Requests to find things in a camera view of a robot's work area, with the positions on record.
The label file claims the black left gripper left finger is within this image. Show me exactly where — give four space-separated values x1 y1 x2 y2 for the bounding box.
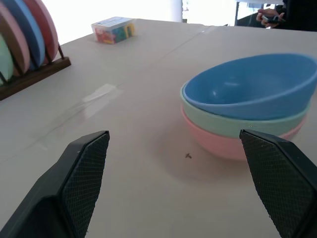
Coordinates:
0 130 110 238

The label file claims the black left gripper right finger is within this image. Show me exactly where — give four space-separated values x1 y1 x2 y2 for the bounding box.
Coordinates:
239 129 317 238

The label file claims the green bowl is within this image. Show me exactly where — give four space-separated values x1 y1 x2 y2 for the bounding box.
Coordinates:
180 85 312 138

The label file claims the blue bowl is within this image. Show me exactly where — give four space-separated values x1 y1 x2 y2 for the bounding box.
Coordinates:
183 53 317 121

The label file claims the pink bowl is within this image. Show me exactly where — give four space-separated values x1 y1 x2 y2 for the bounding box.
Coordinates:
181 106 304 161

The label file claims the person's hand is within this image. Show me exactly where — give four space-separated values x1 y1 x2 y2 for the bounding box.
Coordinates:
256 8 286 28

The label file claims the dark wooden plate rack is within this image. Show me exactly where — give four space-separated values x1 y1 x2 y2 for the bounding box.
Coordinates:
0 44 72 102

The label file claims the green plate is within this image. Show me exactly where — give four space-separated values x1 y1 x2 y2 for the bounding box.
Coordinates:
0 33 15 86

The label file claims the pink plate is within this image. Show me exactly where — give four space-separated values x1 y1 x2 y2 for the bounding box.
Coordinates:
0 6 31 75

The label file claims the brown plate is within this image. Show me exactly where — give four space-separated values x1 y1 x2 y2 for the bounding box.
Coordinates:
0 15 20 77

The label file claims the clear box of colourful pieces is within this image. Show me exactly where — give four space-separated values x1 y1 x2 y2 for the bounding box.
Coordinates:
91 16 136 45

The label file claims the blue plate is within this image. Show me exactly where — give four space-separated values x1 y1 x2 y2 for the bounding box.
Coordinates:
1 0 47 70

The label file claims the red plate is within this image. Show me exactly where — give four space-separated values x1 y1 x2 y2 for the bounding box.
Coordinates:
23 0 59 64

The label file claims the dark phone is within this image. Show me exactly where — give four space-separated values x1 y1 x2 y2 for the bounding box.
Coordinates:
261 14 285 25

